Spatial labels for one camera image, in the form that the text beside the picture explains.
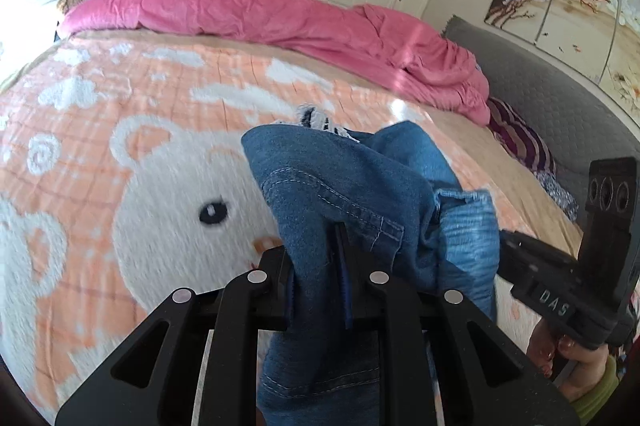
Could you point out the person's right hand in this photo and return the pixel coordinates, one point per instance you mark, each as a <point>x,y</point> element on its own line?
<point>580,371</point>

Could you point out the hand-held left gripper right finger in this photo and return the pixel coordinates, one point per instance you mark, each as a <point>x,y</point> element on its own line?
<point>346,301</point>

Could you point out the striped purple pillow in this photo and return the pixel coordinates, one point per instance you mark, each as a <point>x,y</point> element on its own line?
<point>525,140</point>

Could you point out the blue denim garment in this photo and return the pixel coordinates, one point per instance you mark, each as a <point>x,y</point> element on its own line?
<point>350,176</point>

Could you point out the pink duvet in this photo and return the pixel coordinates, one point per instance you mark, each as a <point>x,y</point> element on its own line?
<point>250,10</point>

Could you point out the printed bear blanket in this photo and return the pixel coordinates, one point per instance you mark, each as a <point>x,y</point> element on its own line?
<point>125,155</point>

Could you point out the grey padded headboard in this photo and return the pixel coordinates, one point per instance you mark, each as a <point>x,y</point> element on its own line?
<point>550,105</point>

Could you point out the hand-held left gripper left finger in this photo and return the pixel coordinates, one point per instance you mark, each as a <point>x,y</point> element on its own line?
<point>288,306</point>

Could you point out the blossom wall painting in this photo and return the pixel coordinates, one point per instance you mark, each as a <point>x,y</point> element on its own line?
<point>575,5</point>

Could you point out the dark patterned cloth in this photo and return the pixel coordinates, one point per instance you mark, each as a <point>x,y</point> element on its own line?
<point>560,196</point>

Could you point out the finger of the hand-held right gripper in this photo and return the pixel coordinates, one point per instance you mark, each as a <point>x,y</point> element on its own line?
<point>535,256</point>

